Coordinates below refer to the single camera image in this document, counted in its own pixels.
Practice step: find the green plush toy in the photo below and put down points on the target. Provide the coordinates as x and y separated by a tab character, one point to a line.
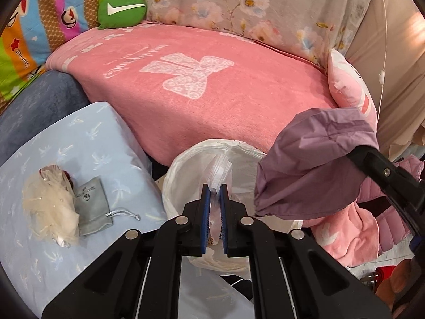
113	14

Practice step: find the colourful monkey cartoon pillow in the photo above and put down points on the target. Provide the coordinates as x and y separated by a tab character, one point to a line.
34	30

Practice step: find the floral grey bedsheet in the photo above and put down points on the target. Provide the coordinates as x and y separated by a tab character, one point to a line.
305	28

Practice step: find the cream tulle veil with pearls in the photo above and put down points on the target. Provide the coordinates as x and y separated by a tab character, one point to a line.
50	204

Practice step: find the purple drawstring bag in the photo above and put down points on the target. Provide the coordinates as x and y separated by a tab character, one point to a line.
307	173

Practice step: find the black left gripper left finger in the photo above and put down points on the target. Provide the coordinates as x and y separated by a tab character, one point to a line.
138	276

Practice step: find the pink blanket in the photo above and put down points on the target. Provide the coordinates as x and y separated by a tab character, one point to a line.
183	90

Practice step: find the light blue palm-print pillow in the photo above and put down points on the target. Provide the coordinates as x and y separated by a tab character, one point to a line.
95	142

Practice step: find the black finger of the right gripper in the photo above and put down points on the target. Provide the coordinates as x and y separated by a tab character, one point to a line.
404	192

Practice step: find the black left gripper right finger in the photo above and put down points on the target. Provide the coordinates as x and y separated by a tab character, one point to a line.
292	276

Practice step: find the grey drawstring pouch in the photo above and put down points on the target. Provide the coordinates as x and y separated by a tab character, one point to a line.
93	208

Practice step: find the pink printed small pillow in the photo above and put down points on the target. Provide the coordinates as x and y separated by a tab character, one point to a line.
348	88

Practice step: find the blue-grey plush pillow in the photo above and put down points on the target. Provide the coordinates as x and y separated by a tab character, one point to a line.
48	99

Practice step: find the white plastic trash bag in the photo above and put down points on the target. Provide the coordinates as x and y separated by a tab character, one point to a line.
183	183

